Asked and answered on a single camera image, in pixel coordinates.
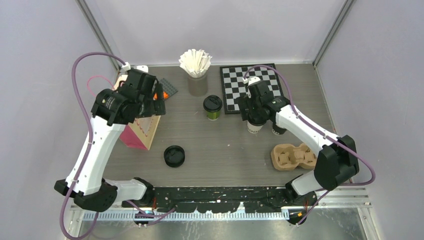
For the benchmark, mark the white paper cup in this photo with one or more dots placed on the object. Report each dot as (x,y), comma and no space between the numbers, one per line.
(254,128)

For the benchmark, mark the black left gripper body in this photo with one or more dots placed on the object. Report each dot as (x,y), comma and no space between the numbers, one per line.
(147,107)

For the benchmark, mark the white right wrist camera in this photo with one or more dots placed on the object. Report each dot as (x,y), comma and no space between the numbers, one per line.
(250,82)

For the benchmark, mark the black coffee cup lid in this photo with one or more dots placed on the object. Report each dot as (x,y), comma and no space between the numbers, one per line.
(212,104)

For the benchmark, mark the black white chessboard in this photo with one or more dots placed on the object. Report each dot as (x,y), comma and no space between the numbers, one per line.
(231,77)

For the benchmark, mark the aluminium frame rail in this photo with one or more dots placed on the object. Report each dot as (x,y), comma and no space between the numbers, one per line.
(340,199)

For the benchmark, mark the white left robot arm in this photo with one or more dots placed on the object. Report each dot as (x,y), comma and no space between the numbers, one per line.
(111,113)

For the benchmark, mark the stack of paper cups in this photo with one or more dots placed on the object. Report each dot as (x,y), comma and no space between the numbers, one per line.
(277,130)

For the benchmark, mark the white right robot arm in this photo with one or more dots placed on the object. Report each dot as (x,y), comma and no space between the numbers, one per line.
(336,156)

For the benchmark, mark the brown pulp cup carrier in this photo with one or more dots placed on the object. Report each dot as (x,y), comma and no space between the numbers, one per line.
(287,157)

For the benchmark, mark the stack of black lids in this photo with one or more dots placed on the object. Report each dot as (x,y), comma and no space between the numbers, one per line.
(174,156)

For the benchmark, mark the green paper cup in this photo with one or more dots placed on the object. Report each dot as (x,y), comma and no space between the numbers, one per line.
(213,115)

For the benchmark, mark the grey lego baseplate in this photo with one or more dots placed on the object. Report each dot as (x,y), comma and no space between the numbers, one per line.
(168,89)

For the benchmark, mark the white wrapped straws bundle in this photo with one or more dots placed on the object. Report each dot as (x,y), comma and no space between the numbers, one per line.
(195,62)

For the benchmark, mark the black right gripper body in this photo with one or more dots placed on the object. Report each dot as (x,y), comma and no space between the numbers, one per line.
(244,101)

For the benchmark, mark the paper gift bag pink handles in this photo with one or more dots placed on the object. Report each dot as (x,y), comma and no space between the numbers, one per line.
(140,133)

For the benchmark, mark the grey straw holder cup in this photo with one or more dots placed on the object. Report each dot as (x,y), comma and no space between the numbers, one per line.
(198,86)

